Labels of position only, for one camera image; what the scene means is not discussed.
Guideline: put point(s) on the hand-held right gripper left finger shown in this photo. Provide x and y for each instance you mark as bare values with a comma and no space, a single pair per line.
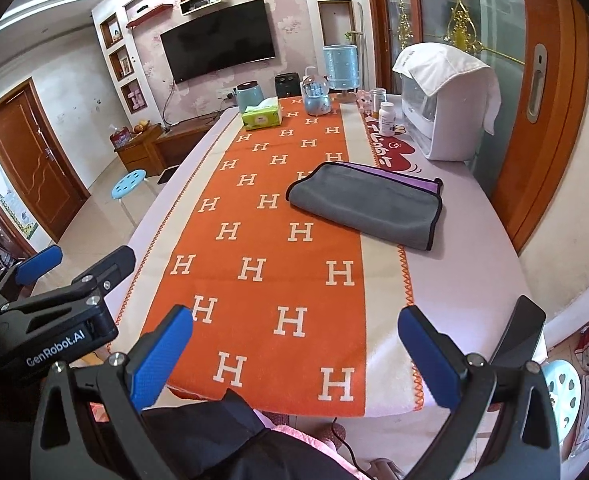
160,357

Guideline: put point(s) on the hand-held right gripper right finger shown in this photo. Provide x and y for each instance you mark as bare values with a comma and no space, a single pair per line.
430,360

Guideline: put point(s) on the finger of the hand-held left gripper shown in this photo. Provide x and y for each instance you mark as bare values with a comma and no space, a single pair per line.
112,265
38,262

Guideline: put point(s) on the grey towel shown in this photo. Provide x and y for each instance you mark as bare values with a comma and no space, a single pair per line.
364,206

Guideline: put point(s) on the purple towel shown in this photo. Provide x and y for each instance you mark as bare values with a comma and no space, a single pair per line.
425,186

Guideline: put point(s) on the light blue round stool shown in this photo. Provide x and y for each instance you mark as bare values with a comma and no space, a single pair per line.
128,182

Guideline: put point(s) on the dark clothing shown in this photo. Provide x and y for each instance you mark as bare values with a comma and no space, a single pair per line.
214,440

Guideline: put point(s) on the black floor mat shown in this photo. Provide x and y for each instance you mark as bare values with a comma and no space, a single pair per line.
167,176

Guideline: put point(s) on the red box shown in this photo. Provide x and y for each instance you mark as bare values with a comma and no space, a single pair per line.
122,138

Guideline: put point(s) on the wooden television cabinet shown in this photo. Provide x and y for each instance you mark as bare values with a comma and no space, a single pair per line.
174,142

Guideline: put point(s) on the fruit pile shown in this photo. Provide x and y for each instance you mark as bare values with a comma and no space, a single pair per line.
142,126

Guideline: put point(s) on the pale blue heart-hole stool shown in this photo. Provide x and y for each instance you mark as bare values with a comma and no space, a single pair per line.
566,400

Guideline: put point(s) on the pink cloth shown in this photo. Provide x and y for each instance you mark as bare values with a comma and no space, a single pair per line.
304,435

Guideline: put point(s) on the orange printed blanket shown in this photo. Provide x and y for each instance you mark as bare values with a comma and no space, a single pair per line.
274,260

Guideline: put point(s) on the green tissue box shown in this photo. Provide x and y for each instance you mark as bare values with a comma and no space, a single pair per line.
260,116

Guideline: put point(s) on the red cartoon printed mat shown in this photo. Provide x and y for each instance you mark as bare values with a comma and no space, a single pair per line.
394,152

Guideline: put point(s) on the teal electric kettle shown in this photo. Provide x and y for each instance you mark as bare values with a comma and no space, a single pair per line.
249,96

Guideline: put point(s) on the white countertop appliance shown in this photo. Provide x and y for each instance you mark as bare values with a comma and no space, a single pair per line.
449,125

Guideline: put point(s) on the white pill bottle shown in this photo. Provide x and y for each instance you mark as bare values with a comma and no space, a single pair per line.
387,120

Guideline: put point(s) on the black countertop appliance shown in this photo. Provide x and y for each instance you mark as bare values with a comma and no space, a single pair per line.
288,85

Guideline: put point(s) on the light blue bottle warmer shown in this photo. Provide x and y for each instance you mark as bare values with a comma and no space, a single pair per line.
317,100

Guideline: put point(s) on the pink toy figure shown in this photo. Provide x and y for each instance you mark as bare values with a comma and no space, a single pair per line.
364,101

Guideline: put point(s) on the glass jar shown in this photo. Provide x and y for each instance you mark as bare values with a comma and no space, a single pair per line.
378,97

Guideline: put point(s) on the wooden sliding door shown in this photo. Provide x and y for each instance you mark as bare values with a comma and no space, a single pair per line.
544,110

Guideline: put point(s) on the white cloth cover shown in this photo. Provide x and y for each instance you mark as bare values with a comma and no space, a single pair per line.
439,67

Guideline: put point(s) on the light blue cylindrical organiser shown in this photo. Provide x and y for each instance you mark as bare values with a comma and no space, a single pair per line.
341,66

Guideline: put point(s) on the black wall television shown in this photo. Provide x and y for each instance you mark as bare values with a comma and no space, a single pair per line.
219,40

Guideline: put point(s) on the red wall shelf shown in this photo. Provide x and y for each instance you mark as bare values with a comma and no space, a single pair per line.
149,14

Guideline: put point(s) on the white box wall shelf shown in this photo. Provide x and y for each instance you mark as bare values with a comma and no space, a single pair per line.
200,1

